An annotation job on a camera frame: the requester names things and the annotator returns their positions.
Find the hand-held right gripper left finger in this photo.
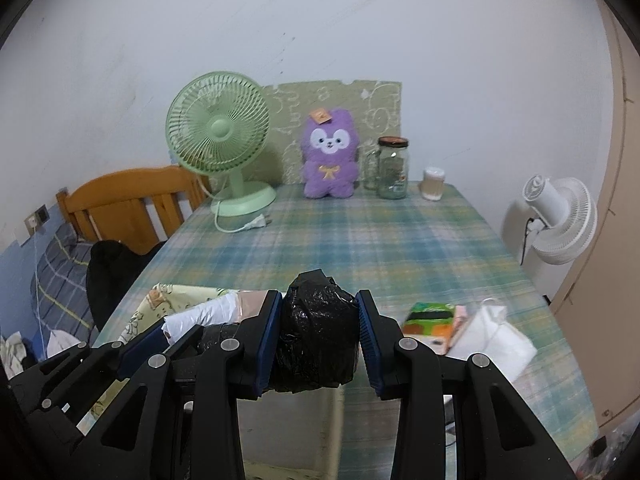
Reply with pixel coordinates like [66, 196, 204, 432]
[65, 289, 284, 480]

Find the white plastic bag roll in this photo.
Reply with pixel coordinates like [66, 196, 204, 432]
[159, 291, 271, 348]

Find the glass jar with lid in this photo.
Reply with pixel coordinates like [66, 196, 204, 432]
[376, 136, 411, 200]

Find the beige door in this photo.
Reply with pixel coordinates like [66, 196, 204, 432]
[550, 0, 640, 411]

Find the plastic cup with white lid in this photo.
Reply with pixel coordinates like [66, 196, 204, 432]
[421, 166, 447, 201]

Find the pile of clothes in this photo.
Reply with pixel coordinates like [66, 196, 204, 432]
[0, 330, 86, 381]

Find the plaid pillow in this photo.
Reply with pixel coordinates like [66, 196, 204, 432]
[27, 222, 101, 351]

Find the green fan power cord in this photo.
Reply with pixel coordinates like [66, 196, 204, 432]
[214, 207, 272, 234]

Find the wooden bed headboard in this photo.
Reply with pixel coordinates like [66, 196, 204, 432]
[56, 165, 212, 256]

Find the black fan cable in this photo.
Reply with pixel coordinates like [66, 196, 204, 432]
[519, 216, 538, 266]

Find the green desk fan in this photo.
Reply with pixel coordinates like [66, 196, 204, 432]
[165, 71, 277, 218]

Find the clear plastic bag on floor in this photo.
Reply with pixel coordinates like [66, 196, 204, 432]
[605, 425, 640, 480]

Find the black jacket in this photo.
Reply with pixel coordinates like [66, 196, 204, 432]
[86, 240, 166, 333]

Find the white standing fan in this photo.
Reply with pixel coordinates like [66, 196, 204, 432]
[500, 174, 599, 301]

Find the purple plush toy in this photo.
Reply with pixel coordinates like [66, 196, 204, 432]
[298, 106, 362, 200]

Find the wall socket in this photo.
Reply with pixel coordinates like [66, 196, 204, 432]
[25, 205, 51, 233]

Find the green orange packet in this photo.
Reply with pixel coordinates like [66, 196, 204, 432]
[402, 301, 457, 346]

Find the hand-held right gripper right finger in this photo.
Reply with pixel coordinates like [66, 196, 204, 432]
[354, 289, 576, 480]

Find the black plastic bag bundle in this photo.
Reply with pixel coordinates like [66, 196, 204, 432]
[274, 270, 362, 393]

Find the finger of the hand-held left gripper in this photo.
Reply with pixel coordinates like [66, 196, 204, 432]
[167, 323, 242, 359]
[9, 324, 167, 461]

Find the green patterned wall panel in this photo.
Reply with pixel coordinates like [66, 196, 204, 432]
[261, 79, 403, 186]

